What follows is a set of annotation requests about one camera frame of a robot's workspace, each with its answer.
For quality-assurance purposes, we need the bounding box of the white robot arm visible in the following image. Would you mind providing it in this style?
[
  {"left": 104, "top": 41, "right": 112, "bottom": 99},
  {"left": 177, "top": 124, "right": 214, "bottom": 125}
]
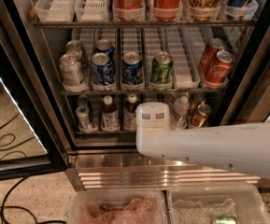
[{"left": 135, "top": 102, "right": 270, "bottom": 179}]

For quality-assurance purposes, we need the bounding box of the blue pepsi can centre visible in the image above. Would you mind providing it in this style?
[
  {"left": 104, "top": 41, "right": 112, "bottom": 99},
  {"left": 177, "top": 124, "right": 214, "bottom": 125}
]
[{"left": 122, "top": 51, "right": 143, "bottom": 85}]

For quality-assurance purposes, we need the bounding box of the blue pepsi can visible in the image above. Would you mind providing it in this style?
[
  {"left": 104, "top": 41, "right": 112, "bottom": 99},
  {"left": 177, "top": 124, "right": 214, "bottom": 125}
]
[
  {"left": 95, "top": 39, "right": 115, "bottom": 60},
  {"left": 122, "top": 51, "right": 143, "bottom": 85},
  {"left": 91, "top": 52, "right": 115, "bottom": 86}
]

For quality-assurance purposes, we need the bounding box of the green soda can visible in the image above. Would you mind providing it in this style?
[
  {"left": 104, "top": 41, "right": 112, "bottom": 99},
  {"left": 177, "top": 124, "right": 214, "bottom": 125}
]
[{"left": 150, "top": 51, "right": 173, "bottom": 85}]

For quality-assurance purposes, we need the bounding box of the blue pepsi can front left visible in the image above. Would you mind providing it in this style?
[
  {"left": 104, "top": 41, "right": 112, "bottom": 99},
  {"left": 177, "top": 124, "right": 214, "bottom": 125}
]
[{"left": 91, "top": 52, "right": 115, "bottom": 86}]

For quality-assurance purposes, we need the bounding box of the dark can bottom back left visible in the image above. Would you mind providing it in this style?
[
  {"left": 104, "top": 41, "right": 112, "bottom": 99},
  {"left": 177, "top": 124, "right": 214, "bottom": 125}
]
[{"left": 76, "top": 95, "right": 90, "bottom": 106}]

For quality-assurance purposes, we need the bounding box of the silver slim can bottom left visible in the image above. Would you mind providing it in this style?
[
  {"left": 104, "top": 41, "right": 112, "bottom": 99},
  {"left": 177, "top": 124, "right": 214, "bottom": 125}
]
[{"left": 76, "top": 105, "right": 92, "bottom": 130}]

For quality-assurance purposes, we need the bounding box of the empty white tray middle shelf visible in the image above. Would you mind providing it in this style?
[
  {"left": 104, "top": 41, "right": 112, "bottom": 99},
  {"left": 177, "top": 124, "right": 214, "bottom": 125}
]
[{"left": 164, "top": 27, "right": 200, "bottom": 90}]

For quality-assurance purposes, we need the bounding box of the gold can bottom back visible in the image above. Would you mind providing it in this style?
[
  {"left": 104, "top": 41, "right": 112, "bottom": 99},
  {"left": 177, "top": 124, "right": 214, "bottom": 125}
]
[{"left": 189, "top": 92, "right": 206, "bottom": 115}]

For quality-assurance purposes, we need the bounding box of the gold can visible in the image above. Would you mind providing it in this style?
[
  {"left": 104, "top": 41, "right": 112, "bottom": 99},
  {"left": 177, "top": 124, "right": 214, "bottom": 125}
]
[
  {"left": 189, "top": 92, "right": 206, "bottom": 115},
  {"left": 191, "top": 104, "right": 211, "bottom": 128}
]

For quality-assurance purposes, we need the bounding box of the blue pepsi can back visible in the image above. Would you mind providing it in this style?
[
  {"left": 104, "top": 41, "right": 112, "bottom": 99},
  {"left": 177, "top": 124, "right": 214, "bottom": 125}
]
[{"left": 95, "top": 39, "right": 115, "bottom": 60}]

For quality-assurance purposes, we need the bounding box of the gold can bottom front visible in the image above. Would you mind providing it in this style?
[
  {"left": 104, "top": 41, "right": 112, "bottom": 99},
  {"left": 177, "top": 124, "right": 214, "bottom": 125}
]
[{"left": 191, "top": 104, "right": 211, "bottom": 128}]

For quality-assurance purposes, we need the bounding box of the white can middle front left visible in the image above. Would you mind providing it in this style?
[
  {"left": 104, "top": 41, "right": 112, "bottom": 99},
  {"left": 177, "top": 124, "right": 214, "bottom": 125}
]
[{"left": 59, "top": 53, "right": 87, "bottom": 92}]

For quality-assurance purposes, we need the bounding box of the white can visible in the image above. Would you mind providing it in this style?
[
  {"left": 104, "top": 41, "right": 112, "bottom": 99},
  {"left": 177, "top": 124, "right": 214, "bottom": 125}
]
[
  {"left": 65, "top": 40, "right": 85, "bottom": 63},
  {"left": 59, "top": 53, "right": 87, "bottom": 92}
]

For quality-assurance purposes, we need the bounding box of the white can middle back left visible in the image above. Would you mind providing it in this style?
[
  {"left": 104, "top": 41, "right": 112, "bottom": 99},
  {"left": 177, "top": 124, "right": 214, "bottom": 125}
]
[{"left": 65, "top": 40, "right": 85, "bottom": 63}]

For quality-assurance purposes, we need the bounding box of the steel fridge base grille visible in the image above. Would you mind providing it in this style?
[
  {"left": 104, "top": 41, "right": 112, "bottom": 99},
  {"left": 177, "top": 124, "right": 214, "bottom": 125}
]
[{"left": 65, "top": 165, "right": 270, "bottom": 191}]

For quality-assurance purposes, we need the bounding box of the red coke can front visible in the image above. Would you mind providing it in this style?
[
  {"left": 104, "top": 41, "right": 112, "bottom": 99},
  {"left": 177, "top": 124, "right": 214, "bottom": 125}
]
[{"left": 206, "top": 50, "right": 234, "bottom": 83}]

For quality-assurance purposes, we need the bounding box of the red coke can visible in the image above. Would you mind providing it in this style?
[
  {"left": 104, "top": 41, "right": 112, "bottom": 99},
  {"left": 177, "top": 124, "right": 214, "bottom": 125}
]
[
  {"left": 200, "top": 38, "right": 226, "bottom": 75},
  {"left": 206, "top": 50, "right": 234, "bottom": 83}
]

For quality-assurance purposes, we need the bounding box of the red coke can back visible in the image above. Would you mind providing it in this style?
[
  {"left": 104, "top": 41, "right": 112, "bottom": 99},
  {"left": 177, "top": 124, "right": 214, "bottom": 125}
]
[{"left": 200, "top": 38, "right": 226, "bottom": 75}]

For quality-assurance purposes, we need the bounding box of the open glass fridge door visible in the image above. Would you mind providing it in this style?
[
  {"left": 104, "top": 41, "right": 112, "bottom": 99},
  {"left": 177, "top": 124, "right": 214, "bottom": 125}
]
[{"left": 0, "top": 0, "right": 68, "bottom": 181}]

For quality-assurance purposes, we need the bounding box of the green can in bin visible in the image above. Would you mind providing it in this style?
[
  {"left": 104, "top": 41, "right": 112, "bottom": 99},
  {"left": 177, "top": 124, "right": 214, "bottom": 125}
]
[{"left": 212, "top": 216, "right": 238, "bottom": 224}]

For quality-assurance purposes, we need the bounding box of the brown juice bottle right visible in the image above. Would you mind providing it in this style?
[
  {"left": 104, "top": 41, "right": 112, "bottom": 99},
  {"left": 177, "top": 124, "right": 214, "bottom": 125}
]
[{"left": 123, "top": 94, "right": 138, "bottom": 131}]

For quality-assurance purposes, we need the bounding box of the brown juice bottle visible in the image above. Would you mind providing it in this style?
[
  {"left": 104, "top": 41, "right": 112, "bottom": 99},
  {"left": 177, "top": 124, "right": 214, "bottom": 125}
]
[
  {"left": 102, "top": 95, "right": 120, "bottom": 132},
  {"left": 123, "top": 94, "right": 138, "bottom": 131}
]

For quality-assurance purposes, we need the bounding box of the brown juice bottle left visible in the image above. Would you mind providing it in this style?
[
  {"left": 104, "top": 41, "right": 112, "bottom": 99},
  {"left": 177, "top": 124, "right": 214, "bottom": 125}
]
[{"left": 102, "top": 95, "right": 120, "bottom": 132}]

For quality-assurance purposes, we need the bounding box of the clear water bottle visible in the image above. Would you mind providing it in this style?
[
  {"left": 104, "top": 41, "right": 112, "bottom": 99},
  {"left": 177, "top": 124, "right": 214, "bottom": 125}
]
[{"left": 171, "top": 96, "right": 189, "bottom": 129}]

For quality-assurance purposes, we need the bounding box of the empty white tray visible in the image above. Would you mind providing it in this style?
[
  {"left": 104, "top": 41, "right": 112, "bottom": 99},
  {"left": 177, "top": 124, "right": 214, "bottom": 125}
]
[
  {"left": 74, "top": 0, "right": 110, "bottom": 21},
  {"left": 36, "top": 0, "right": 76, "bottom": 22}
]

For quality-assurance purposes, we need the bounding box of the clear bin with pink wrap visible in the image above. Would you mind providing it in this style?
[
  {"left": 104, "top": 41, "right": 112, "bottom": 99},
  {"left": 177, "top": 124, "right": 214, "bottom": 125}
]
[{"left": 66, "top": 189, "right": 167, "bottom": 224}]

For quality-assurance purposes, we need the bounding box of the clear bin with bubble wrap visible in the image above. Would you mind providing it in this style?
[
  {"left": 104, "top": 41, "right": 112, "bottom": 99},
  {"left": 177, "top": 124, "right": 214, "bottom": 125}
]
[{"left": 167, "top": 183, "right": 270, "bottom": 224}]

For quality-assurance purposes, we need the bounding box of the empty white tray top left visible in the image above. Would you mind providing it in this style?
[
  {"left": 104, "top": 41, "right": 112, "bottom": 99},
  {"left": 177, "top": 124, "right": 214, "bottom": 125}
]
[{"left": 36, "top": 0, "right": 76, "bottom": 22}]

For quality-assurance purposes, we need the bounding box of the right fridge door frame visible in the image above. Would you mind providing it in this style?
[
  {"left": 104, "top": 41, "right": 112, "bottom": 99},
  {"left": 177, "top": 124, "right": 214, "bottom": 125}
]
[{"left": 217, "top": 5, "right": 270, "bottom": 125}]

